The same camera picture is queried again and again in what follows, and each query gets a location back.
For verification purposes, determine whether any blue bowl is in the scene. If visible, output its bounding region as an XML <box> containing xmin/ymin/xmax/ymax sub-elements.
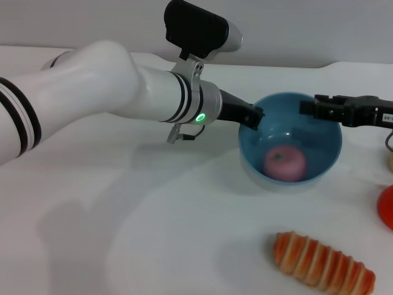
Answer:
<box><xmin>238</xmin><ymin>92</ymin><xmax>343</xmax><ymax>185</ymax></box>

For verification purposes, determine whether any orange striped toy bread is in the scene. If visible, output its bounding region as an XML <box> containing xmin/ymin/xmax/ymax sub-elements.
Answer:
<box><xmin>274</xmin><ymin>230</ymin><xmax>376</xmax><ymax>293</ymax></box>

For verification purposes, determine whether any pink toy peach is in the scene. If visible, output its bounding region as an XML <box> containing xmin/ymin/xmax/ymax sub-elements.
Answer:
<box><xmin>264</xmin><ymin>145</ymin><xmax>306</xmax><ymax>182</ymax></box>

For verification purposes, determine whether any left wrist connector cable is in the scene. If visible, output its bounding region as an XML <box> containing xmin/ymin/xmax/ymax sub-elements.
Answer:
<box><xmin>166</xmin><ymin>124</ymin><xmax>206</xmax><ymax>144</ymax></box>

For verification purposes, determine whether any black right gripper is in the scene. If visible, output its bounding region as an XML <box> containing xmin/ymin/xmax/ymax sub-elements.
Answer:
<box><xmin>300</xmin><ymin>95</ymin><xmax>393</xmax><ymax>127</ymax></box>

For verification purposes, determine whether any red round toy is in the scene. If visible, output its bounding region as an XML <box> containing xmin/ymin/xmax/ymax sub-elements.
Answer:
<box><xmin>376</xmin><ymin>184</ymin><xmax>393</xmax><ymax>231</ymax></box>

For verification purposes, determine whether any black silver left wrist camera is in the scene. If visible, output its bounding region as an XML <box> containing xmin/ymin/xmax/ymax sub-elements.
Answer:
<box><xmin>163</xmin><ymin>0</ymin><xmax>243</xmax><ymax>60</ymax></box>

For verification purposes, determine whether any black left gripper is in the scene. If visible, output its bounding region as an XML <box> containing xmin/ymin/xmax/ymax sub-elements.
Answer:
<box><xmin>218</xmin><ymin>89</ymin><xmax>265</xmax><ymax>132</ymax></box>

